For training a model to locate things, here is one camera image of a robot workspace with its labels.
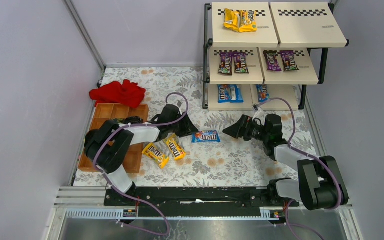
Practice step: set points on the brown candy bag left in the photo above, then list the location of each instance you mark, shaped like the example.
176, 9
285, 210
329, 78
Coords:
225, 67

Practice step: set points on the yellow candy bag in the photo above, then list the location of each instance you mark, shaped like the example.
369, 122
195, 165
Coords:
173, 144
247, 21
231, 20
152, 152

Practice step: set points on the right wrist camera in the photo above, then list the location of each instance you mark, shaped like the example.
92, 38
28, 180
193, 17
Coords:
258, 112

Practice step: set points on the red cloth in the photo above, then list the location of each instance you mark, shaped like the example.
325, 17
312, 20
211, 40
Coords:
126, 93

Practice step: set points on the brown candy bag right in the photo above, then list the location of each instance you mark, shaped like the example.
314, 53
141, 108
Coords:
240, 60

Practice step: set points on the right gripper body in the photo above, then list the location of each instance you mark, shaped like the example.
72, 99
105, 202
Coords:
244, 127

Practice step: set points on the floral table mat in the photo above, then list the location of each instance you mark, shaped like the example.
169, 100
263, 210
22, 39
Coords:
228, 163

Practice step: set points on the three-tier shelf rack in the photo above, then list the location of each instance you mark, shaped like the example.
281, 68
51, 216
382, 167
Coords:
255, 52

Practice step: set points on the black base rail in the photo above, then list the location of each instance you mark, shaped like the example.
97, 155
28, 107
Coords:
191, 202

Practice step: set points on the blue white candy bag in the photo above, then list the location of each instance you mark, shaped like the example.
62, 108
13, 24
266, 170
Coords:
235, 94

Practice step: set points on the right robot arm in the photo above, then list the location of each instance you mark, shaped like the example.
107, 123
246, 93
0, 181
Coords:
319, 185

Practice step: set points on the purple candy bag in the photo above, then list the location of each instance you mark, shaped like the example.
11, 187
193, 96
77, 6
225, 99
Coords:
270, 57
288, 59

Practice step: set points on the blue M&M candy bag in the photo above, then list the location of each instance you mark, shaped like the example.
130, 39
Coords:
206, 136

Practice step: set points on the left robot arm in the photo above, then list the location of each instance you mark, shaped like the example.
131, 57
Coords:
108, 146

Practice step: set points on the blue candy bag on shelf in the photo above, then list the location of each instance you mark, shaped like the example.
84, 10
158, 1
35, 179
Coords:
224, 95

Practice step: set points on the black rolled sock right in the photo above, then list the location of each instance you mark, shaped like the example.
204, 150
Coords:
132, 120

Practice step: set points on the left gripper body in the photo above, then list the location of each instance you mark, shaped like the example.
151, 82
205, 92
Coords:
181, 125

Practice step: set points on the brown candy bag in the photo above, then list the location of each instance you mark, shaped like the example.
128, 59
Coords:
240, 60
225, 67

